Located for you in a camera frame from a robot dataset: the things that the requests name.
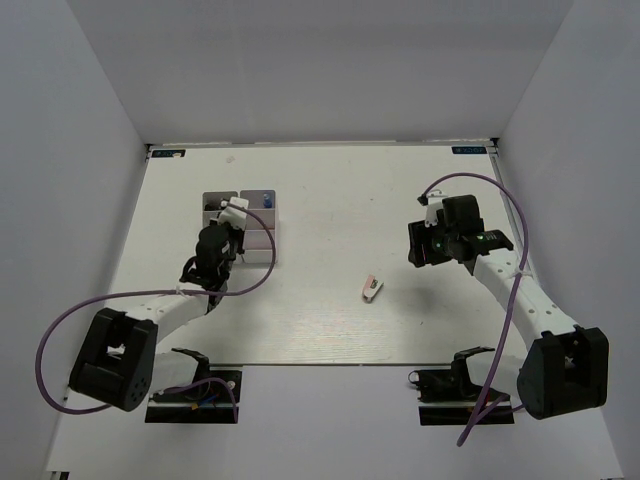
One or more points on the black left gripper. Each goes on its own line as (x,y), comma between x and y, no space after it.
(239,233)

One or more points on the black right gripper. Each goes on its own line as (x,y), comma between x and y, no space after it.
(418,235)

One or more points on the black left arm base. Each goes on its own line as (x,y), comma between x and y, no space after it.
(188,389)

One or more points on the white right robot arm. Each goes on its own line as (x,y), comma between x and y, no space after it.
(566,366)

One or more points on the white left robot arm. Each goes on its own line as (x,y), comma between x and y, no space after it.
(118,364)

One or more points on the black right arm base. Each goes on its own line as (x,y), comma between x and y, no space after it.
(447,393)

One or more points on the white right organizer tray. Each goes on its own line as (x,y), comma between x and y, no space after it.
(261,227)

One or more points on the white organizer tray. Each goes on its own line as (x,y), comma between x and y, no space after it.
(210,211)
(261,227)

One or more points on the white left organizer tray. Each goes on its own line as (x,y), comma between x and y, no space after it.
(210,211)

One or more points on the right corner label sticker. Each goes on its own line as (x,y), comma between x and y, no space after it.
(469,150)

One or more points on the corner label sticker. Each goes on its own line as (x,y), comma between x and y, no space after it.
(469,150)
(168,153)

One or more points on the left corner label sticker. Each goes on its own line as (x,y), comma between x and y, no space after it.
(168,153)

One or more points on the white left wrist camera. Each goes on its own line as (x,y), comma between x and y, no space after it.
(233,212)

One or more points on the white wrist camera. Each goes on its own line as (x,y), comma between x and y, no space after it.
(233,212)
(432,201)

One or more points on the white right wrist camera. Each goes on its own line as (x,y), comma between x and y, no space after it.
(432,201)

